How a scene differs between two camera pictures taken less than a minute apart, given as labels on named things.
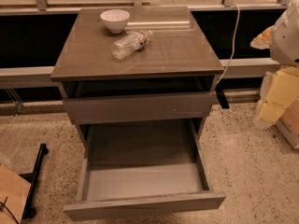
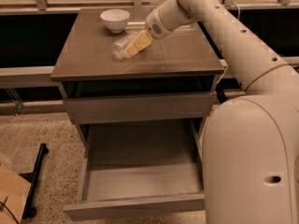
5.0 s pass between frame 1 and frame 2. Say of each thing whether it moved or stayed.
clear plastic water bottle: stayed
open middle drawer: stayed
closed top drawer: stayed
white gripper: moved
